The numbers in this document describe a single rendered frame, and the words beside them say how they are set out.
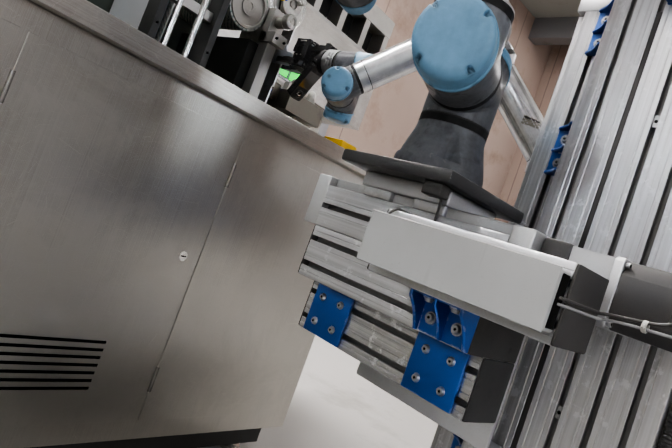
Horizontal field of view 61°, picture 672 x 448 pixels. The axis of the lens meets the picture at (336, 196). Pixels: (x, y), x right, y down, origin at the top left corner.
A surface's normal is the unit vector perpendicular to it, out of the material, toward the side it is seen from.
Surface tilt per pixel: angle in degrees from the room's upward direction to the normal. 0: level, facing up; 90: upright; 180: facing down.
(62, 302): 90
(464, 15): 97
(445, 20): 97
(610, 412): 90
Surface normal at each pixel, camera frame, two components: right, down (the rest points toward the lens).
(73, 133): 0.74, 0.23
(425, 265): -0.67, -0.29
